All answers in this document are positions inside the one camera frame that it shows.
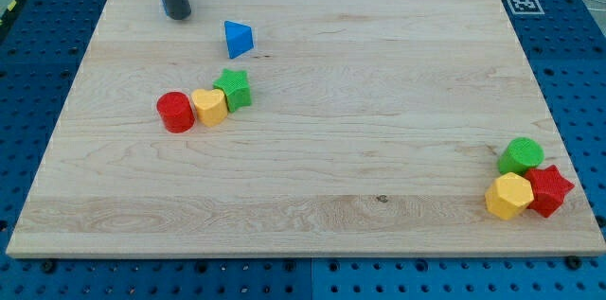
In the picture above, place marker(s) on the blue triangle block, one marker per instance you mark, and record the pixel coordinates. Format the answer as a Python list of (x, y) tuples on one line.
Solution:
[(239, 38)]

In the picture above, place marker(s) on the green star block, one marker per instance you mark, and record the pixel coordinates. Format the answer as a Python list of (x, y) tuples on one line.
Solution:
[(235, 86)]

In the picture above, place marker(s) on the light wooden board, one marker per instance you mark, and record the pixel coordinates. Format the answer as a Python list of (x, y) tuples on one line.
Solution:
[(374, 130)]

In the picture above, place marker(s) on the yellow heart block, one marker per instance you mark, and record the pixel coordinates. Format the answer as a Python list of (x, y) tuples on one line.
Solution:
[(210, 106)]

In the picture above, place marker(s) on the red cylinder block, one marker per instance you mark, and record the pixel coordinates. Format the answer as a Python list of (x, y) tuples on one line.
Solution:
[(175, 112)]

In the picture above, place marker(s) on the yellow hexagon block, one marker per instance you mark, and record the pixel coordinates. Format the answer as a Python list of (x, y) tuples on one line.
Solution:
[(508, 196)]

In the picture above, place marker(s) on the green cylinder block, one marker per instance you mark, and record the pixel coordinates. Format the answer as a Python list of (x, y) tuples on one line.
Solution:
[(520, 155)]

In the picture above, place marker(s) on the white fiducial marker tag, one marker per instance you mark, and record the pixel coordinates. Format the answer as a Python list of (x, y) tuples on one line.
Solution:
[(525, 7)]

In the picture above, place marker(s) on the red star block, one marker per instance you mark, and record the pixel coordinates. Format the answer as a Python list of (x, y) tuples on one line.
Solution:
[(549, 189)]

